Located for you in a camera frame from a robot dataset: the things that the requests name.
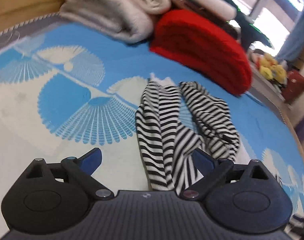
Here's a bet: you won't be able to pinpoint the black white striped garment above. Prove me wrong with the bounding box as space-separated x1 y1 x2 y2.
135 81 240 194

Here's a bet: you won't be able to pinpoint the blue white patterned bed sheet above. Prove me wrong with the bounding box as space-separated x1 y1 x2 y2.
0 13 304 218

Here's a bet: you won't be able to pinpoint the dark red plush cushion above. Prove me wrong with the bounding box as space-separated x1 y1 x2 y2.
281 69 304 104

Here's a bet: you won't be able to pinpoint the yellow plush toys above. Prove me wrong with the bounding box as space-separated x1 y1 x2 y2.
252 53 287 85

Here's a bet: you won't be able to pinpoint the red folded blanket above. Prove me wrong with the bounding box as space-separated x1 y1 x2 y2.
150 9 252 95

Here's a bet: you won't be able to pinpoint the dark teal shark plush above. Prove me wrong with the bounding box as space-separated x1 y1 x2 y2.
224 0 273 51

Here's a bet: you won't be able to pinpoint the blue curtain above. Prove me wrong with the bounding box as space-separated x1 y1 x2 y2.
276 8 304 62

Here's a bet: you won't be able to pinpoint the beige folded blanket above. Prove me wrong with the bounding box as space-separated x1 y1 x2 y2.
60 0 171 44

